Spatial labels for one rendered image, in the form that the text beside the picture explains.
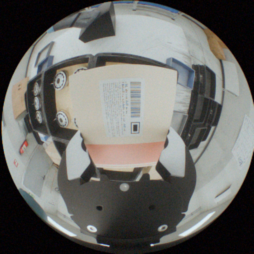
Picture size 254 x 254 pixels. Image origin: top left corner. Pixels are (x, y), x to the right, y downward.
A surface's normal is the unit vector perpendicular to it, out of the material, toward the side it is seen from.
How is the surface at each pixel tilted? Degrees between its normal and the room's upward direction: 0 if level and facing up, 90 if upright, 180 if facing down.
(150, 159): 0
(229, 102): 90
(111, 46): 0
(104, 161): 0
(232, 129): 90
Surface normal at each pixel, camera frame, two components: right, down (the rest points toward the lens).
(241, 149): -1.00, 0.04
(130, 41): 0.04, 0.52
